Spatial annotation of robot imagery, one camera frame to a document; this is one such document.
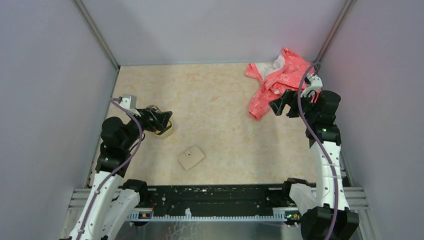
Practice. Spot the beige tray of cards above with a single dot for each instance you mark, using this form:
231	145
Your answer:
161	121

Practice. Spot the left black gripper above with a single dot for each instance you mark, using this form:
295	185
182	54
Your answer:
160	119

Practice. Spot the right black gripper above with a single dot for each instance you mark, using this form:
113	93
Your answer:
292	99

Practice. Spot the pink crumpled cloth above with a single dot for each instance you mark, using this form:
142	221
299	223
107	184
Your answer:
287	72

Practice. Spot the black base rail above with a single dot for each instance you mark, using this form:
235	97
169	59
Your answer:
225	200

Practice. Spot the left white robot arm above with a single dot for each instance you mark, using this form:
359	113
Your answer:
110	201

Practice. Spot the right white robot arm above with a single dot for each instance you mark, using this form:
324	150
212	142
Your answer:
324	213

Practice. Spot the beige card holder wallet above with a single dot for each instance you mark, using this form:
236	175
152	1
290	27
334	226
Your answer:
191	157

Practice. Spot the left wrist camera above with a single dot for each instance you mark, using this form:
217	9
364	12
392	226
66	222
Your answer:
128	102

